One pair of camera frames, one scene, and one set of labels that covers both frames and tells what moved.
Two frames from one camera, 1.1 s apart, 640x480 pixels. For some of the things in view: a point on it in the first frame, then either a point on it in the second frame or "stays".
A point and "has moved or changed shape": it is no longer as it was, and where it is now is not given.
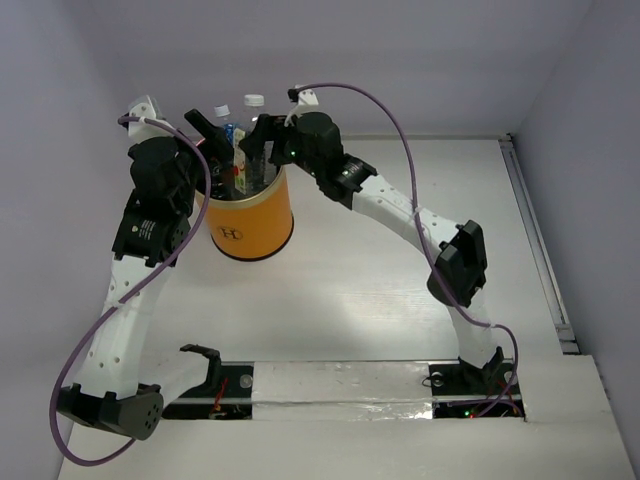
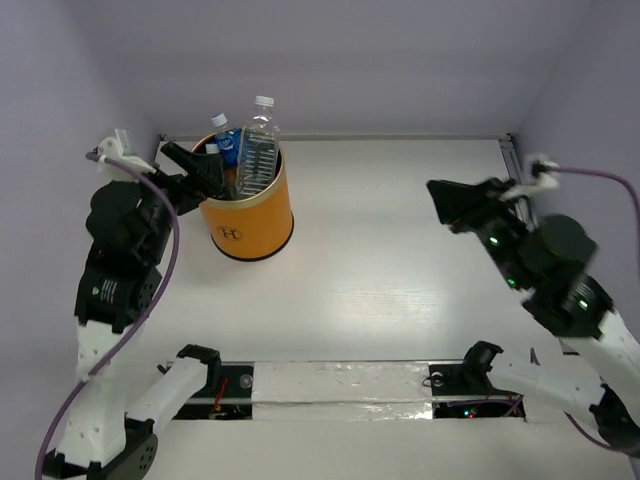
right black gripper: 270,128 → 463,200
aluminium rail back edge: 421,137 stays
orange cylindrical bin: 253,228 stays
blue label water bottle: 228,126 has moved or changed shape
